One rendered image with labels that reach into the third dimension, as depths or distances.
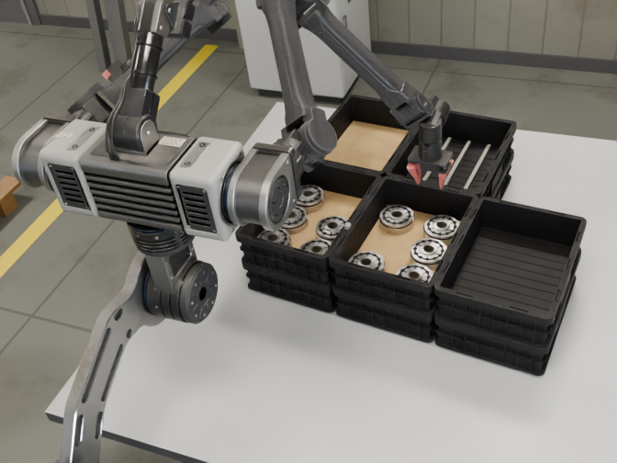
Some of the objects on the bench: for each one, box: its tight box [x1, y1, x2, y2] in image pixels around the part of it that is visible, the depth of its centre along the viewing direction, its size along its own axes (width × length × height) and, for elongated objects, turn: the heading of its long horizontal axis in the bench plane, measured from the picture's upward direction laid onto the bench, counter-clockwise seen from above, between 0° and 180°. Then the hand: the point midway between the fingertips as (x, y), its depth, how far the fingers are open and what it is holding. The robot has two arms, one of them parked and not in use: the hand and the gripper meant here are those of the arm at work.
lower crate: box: [241, 261, 339, 312], centre depth 231 cm, size 40×30×12 cm
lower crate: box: [332, 287, 438, 343], centre depth 219 cm, size 40×30×12 cm
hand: (430, 183), depth 198 cm, fingers open, 6 cm apart
